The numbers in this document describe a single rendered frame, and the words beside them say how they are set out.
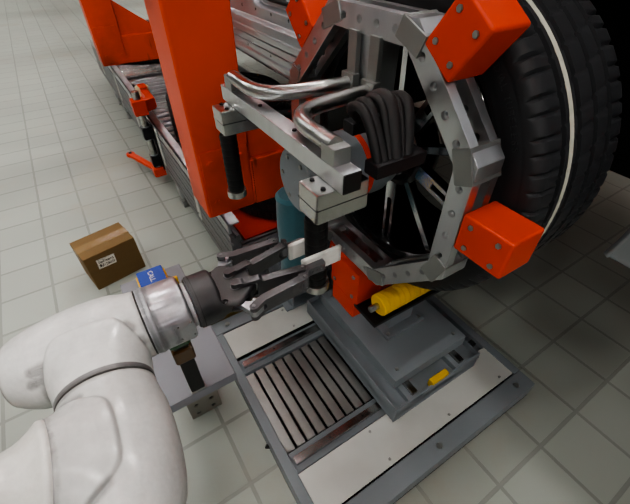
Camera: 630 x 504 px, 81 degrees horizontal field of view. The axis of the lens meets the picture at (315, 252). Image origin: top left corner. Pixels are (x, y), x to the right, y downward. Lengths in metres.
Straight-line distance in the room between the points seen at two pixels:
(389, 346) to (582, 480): 0.67
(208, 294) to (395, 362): 0.79
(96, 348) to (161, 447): 0.13
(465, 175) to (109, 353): 0.51
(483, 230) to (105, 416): 0.52
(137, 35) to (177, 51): 1.97
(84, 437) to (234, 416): 0.98
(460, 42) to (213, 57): 0.65
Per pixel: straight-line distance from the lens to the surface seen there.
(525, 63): 0.63
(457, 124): 0.59
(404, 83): 0.80
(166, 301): 0.50
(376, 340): 1.23
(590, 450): 1.55
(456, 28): 0.58
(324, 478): 1.19
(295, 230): 0.90
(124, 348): 0.48
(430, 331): 1.29
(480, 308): 1.73
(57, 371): 0.49
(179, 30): 1.02
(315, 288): 0.62
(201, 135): 1.09
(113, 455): 0.41
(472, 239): 0.62
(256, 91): 0.69
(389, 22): 0.67
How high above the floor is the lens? 1.22
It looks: 42 degrees down
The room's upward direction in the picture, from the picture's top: straight up
